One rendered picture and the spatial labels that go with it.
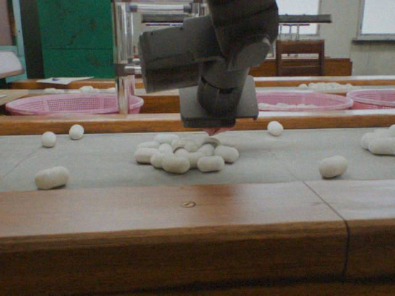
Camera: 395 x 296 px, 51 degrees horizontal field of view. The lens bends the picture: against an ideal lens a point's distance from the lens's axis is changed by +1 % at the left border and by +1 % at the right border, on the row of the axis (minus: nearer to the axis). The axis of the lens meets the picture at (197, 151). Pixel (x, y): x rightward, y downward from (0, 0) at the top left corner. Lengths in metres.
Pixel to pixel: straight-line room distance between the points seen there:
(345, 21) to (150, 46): 5.62
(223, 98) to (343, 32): 5.53
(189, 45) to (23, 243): 0.25
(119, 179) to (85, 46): 2.82
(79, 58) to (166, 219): 3.00
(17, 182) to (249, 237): 0.28
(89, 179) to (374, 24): 5.82
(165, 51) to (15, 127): 0.36
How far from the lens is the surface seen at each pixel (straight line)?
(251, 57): 0.40
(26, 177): 0.49
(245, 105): 0.54
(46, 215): 0.32
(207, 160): 0.47
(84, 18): 3.25
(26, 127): 0.71
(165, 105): 1.00
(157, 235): 0.28
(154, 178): 0.46
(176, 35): 0.43
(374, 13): 6.15
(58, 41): 3.29
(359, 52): 6.09
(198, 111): 0.53
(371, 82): 1.54
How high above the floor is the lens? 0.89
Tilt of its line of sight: 15 degrees down
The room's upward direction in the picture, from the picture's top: straight up
